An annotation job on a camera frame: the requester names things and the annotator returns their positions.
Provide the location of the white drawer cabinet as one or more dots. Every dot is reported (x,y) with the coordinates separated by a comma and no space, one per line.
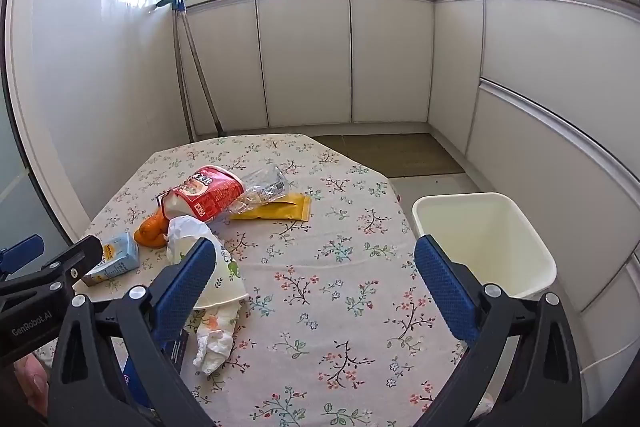
(550,82)

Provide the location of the white paper cup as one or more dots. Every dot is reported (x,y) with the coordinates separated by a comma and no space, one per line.
(227,279)

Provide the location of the crumpled printed tissue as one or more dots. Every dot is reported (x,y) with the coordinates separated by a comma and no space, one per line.
(215,342)

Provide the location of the orange peel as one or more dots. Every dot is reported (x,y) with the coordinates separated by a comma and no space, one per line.
(150,232)

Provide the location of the yellow packet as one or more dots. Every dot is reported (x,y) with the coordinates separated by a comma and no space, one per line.
(285,208)

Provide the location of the small blue drink carton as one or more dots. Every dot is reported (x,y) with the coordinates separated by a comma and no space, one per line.
(117,254)

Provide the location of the frosted glass door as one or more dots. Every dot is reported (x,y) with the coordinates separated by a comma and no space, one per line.
(20,187)

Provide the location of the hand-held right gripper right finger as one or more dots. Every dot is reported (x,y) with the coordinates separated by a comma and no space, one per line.
(442,279)

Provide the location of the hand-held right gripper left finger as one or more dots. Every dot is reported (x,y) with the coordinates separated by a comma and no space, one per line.
(187,279)

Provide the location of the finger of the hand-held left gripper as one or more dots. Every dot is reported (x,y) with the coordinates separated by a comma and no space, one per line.
(22,249)
(75,257)

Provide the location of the brown floor mat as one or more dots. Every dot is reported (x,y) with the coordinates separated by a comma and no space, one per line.
(390,154)

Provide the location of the person's left hand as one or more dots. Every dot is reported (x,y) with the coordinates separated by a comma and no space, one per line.
(32,382)

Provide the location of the red instant noodle cup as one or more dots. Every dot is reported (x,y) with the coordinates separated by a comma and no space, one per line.
(210,192)

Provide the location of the cream plastic bin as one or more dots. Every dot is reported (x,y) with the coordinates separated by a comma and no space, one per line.
(480,232)

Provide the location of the white sink cabinet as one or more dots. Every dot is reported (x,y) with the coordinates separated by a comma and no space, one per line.
(305,57)

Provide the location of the floral tablecloth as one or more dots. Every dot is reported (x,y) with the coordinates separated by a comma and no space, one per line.
(325,307)

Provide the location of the clear plastic bottle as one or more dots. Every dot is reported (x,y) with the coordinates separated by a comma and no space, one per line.
(265,187)

